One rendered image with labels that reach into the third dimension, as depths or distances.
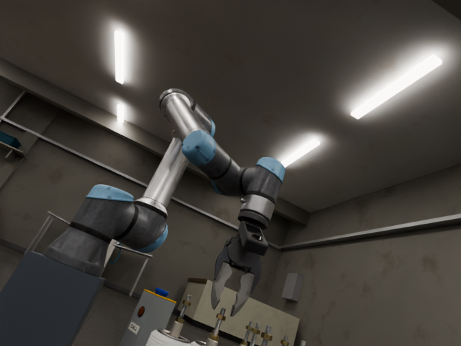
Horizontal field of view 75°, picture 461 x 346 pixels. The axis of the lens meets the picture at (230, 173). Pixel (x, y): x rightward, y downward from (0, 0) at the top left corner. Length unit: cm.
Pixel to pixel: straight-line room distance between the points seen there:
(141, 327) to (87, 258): 22
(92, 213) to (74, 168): 717
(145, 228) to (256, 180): 38
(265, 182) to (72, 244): 50
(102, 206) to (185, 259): 686
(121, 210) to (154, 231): 13
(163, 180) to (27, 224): 699
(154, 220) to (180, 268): 673
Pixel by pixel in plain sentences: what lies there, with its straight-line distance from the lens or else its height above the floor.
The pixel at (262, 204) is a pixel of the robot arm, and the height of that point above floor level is 57.
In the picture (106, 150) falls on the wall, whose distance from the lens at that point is 813.
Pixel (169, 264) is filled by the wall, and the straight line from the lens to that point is 763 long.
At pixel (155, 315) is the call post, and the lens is 89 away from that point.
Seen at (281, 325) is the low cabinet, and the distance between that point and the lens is 643.
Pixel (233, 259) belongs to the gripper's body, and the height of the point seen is 44.
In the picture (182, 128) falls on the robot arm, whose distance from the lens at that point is 81.
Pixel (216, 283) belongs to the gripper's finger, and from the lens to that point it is 65.
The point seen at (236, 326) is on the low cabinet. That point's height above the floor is 24.
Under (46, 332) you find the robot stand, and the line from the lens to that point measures 84.
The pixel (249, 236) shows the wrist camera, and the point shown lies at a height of 47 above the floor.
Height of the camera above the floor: 33
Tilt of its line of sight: 24 degrees up
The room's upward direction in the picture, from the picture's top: 22 degrees clockwise
